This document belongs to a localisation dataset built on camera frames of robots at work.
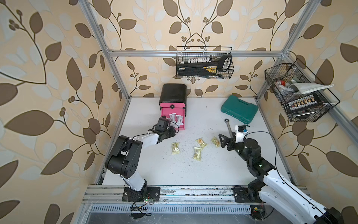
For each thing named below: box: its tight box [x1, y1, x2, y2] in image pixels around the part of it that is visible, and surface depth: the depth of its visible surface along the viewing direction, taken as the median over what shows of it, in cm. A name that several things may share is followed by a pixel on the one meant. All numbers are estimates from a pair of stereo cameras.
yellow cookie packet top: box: [194, 137, 208, 148], surface depth 95 cm
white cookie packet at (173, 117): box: [168, 112, 177, 124], surface depth 101 cm
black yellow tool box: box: [177, 57, 232, 77], surface depth 86 cm
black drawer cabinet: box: [158, 83, 188, 109], surface depth 101 cm
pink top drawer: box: [159, 102, 186, 109], surface depth 98 cm
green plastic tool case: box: [220, 94, 259, 125], surface depth 112 cm
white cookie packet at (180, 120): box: [175, 114, 184, 128], surface depth 100 cm
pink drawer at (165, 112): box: [160, 107, 186, 131], surface depth 101 cm
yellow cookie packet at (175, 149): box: [171, 141, 181, 155], surface depth 91 cm
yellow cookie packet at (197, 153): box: [192, 146, 203, 161], surface depth 89 cm
